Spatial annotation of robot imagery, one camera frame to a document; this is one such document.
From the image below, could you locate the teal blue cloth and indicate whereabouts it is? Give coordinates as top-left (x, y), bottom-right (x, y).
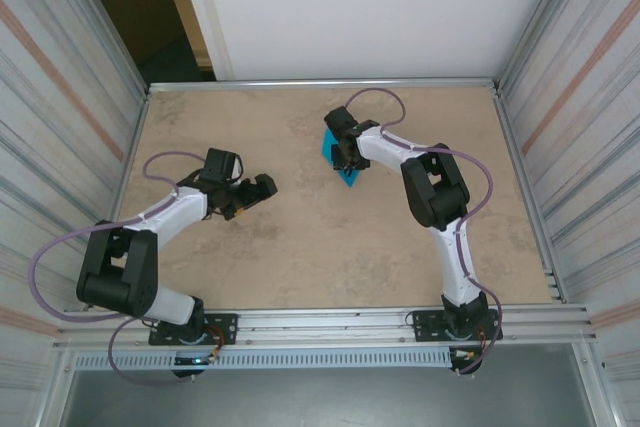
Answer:
top-left (319, 127), bottom-right (362, 190)

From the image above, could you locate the small circuit board green light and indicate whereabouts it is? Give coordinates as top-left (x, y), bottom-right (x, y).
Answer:
top-left (172, 354), bottom-right (219, 367)

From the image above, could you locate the translucent corrugated side panel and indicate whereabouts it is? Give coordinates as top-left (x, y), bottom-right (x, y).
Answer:
top-left (0, 0), bottom-right (146, 427)
top-left (499, 0), bottom-right (640, 427)

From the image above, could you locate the thin aluminium table edge rail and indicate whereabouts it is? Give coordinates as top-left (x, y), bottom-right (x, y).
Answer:
top-left (146, 77), bottom-right (503, 95)

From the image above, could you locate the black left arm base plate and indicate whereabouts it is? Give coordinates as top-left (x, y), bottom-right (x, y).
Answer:
top-left (148, 312), bottom-right (239, 347)

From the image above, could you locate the aluminium side rail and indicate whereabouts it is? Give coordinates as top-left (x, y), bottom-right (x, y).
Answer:
top-left (82, 88), bottom-right (152, 311)
top-left (492, 86), bottom-right (569, 304)

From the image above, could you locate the wide aluminium mounting rail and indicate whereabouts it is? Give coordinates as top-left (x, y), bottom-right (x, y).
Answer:
top-left (52, 302), bottom-right (600, 351)

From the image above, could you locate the grey slotted cable duct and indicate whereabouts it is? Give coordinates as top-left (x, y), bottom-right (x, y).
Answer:
top-left (73, 348), bottom-right (454, 371)

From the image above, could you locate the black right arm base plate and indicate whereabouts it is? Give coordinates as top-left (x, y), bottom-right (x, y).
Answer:
top-left (413, 309), bottom-right (501, 343)

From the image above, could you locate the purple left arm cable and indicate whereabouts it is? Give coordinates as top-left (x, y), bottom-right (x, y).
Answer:
top-left (30, 150), bottom-right (211, 387)

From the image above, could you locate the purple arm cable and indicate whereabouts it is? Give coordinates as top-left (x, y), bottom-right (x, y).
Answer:
top-left (346, 88), bottom-right (504, 377)
top-left (30, 150), bottom-right (211, 387)

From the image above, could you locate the aluminium upright post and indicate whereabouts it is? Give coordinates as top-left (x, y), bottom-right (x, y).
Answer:
top-left (498, 0), bottom-right (601, 91)
top-left (27, 0), bottom-right (150, 96)

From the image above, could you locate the tan wooden door frame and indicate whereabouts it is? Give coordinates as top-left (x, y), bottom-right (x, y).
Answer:
top-left (153, 0), bottom-right (217, 69)

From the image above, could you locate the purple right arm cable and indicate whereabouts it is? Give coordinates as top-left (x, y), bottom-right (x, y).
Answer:
top-left (346, 88), bottom-right (504, 377)

